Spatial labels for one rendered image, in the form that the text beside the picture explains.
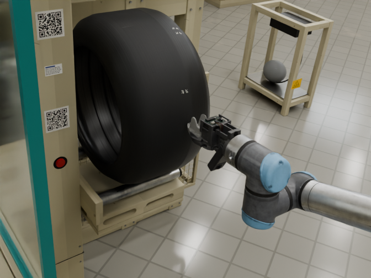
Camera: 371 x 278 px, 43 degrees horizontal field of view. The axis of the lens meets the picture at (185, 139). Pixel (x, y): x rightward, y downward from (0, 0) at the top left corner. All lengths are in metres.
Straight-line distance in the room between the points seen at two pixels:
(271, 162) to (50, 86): 0.65
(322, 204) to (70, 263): 0.99
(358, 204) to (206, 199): 1.92
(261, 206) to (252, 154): 0.14
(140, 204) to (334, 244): 1.58
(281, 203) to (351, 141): 2.76
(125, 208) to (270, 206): 0.59
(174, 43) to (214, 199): 1.75
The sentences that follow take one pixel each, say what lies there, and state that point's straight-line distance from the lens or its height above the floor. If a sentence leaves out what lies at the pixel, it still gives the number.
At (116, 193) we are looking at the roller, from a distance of 1.61.
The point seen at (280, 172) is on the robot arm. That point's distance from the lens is 1.17.
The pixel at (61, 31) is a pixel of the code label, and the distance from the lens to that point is 1.32.
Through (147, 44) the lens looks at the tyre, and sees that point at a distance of 1.39.
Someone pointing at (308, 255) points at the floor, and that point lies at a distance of 2.84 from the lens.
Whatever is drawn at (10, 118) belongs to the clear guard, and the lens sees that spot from 0.66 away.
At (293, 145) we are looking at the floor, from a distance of 3.72.
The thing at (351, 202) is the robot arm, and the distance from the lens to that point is 1.20.
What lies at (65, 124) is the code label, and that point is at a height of 1.20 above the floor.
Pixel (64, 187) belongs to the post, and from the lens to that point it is 1.58.
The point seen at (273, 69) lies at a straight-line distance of 4.21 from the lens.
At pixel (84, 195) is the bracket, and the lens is 1.60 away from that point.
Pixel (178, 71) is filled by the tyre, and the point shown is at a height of 1.37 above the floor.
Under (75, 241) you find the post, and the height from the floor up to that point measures 0.69.
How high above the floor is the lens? 1.96
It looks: 33 degrees down
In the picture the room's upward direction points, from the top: 6 degrees clockwise
